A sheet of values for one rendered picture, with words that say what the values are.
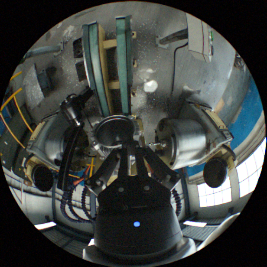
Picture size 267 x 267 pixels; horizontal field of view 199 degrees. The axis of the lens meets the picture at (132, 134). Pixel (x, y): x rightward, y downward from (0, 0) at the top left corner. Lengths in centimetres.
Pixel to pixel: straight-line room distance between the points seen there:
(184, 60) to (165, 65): 13
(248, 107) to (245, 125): 98
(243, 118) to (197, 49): 542
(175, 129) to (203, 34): 30
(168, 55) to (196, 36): 27
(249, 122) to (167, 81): 536
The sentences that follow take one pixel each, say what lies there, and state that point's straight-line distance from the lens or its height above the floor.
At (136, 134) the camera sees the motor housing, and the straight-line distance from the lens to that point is 27.
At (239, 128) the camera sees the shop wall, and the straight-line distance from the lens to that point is 549.
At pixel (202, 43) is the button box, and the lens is 23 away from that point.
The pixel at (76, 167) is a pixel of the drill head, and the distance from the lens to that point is 43.
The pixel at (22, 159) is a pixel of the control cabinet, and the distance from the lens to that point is 341.
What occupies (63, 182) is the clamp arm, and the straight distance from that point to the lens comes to 24.
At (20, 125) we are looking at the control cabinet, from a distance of 328.
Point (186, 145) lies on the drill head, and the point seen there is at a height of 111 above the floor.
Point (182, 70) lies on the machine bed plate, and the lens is 51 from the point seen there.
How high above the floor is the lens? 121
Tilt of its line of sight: 39 degrees down
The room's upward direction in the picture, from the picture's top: 175 degrees clockwise
